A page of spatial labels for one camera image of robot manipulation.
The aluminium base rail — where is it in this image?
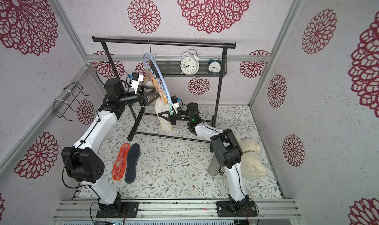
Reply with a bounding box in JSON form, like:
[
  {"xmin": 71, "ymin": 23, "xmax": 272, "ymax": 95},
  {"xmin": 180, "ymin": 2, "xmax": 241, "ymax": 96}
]
[{"xmin": 52, "ymin": 199, "xmax": 302, "ymax": 225}]

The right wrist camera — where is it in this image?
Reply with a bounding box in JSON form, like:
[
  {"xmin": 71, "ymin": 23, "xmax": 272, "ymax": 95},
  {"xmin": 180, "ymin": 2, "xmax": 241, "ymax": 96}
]
[{"xmin": 171, "ymin": 95, "xmax": 180, "ymax": 114}]

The white twin-bell alarm clock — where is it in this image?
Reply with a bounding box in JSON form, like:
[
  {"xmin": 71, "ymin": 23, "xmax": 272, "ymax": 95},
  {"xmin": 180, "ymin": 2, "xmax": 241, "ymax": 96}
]
[{"xmin": 180, "ymin": 48, "xmax": 200, "ymax": 76}]

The grey felt roll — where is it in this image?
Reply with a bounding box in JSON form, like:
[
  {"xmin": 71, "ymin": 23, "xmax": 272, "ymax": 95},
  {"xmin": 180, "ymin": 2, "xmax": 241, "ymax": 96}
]
[{"xmin": 207, "ymin": 156, "xmax": 221, "ymax": 176}]

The red translucent gel insole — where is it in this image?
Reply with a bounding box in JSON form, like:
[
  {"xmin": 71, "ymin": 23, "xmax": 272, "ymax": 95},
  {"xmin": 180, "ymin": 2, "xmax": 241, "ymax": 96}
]
[{"xmin": 112, "ymin": 143, "xmax": 131, "ymax": 181}]

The dark grey felt insole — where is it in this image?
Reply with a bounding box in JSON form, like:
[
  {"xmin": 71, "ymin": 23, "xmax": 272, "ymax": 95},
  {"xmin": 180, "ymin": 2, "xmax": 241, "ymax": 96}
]
[{"xmin": 124, "ymin": 143, "xmax": 141, "ymax": 184}]

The light blue clip hanger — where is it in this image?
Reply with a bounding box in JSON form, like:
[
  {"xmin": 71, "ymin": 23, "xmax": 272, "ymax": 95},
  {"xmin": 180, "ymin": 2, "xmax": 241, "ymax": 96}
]
[{"xmin": 143, "ymin": 52, "xmax": 174, "ymax": 115}]

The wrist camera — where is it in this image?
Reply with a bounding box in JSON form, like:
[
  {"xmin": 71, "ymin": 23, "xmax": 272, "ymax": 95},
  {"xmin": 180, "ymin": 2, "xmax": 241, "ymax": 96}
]
[
  {"xmin": 171, "ymin": 95, "xmax": 180, "ymax": 114},
  {"xmin": 131, "ymin": 72, "xmax": 144, "ymax": 94}
]

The black wire wall basket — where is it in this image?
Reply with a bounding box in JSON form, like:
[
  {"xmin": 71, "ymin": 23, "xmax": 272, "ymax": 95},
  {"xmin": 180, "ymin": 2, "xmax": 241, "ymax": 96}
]
[{"xmin": 52, "ymin": 81, "xmax": 90, "ymax": 121}]

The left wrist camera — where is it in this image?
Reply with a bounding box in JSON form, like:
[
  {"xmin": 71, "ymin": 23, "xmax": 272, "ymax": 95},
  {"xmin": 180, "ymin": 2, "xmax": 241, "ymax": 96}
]
[{"xmin": 131, "ymin": 72, "xmax": 144, "ymax": 94}]

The yellow-edged grey felt insole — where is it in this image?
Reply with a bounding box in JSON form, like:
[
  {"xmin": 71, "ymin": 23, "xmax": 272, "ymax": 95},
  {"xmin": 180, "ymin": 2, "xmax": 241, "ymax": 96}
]
[{"xmin": 143, "ymin": 70, "xmax": 159, "ymax": 91}]

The orange yellow insole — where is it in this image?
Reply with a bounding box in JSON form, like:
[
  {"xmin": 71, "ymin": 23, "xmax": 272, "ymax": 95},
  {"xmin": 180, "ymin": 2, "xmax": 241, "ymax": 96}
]
[{"xmin": 155, "ymin": 98, "xmax": 172, "ymax": 132}]

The black metal clothes rack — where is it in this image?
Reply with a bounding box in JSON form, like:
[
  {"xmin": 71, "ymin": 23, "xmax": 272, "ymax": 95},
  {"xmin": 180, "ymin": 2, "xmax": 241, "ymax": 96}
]
[{"xmin": 92, "ymin": 36, "xmax": 236, "ymax": 153}]

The small green alarm clock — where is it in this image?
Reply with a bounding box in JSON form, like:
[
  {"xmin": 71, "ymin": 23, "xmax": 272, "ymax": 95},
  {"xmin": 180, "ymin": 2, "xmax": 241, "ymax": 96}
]
[{"xmin": 207, "ymin": 58, "xmax": 222, "ymax": 75}]

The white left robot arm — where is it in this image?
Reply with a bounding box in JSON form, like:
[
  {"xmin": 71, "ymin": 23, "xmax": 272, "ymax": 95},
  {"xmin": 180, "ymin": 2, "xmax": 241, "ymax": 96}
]
[{"xmin": 61, "ymin": 78, "xmax": 163, "ymax": 218}]

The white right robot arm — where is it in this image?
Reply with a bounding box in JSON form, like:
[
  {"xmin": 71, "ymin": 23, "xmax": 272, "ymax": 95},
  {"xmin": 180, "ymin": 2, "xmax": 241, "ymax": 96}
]
[{"xmin": 157, "ymin": 103, "xmax": 250, "ymax": 214}]

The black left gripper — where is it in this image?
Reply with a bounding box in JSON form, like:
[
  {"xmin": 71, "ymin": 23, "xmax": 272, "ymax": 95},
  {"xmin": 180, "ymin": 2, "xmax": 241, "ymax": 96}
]
[{"xmin": 119, "ymin": 85, "xmax": 160, "ymax": 106}]

